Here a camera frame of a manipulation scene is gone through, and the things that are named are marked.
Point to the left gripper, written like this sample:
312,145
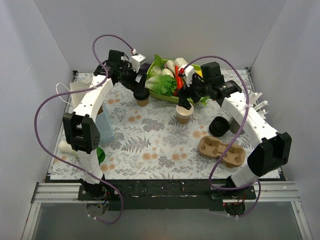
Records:
136,80

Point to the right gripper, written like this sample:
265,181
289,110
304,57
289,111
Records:
189,89

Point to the black cup lid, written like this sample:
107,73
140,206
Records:
141,94

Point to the light blue paper bag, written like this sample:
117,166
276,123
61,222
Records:
102,121

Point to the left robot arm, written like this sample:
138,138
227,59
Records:
81,131

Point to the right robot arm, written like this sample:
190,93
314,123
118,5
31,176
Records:
271,148

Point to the green plastic vegetable tray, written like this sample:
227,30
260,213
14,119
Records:
156,70

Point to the dark purple eggplant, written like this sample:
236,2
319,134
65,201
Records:
144,68

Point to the stack of paper cups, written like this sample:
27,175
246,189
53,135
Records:
183,115

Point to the green lettuce head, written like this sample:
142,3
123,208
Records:
162,85

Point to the napa cabbage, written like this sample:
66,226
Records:
180,61

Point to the stack of black lids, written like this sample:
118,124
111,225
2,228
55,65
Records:
219,126

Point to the floral table mat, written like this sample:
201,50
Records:
149,143

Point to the stack of pulp cup carriers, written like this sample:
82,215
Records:
212,148

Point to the cup of white straws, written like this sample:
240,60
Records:
257,106

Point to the green bok choy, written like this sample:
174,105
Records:
64,147

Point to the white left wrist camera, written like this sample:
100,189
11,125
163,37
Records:
137,61

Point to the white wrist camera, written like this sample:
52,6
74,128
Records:
137,61
186,72

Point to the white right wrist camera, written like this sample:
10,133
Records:
186,72

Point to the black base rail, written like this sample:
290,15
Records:
161,194

